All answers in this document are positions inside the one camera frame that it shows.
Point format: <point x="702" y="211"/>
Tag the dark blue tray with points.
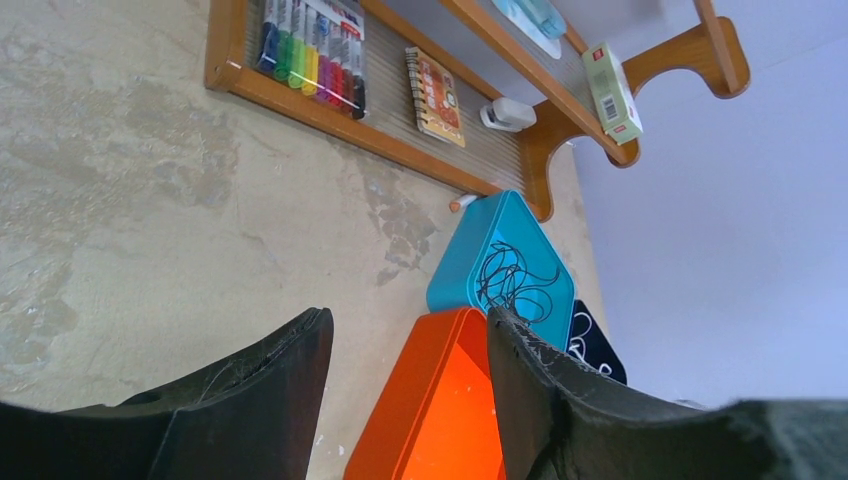
<point x="588" y="343"/>

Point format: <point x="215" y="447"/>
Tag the white red small box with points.
<point x="613" y="98"/>

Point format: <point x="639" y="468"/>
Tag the white orange pen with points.
<point x="462" y="202"/>

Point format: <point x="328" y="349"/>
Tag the marker pen pack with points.
<point x="317" y="49"/>

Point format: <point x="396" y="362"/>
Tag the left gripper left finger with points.
<point x="251" y="415"/>

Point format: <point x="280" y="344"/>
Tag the blue oval blister pack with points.
<point x="538" y="20"/>

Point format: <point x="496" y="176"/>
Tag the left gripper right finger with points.
<point x="560" y="419"/>

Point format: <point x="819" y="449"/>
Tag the orange tray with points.
<point x="436" y="416"/>

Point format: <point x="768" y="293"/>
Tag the orange snack packet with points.
<point x="434" y="96"/>

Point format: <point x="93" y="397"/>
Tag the light blue tray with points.
<point x="499" y="256"/>

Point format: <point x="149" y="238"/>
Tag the wooden shelf rack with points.
<point x="488" y="163"/>

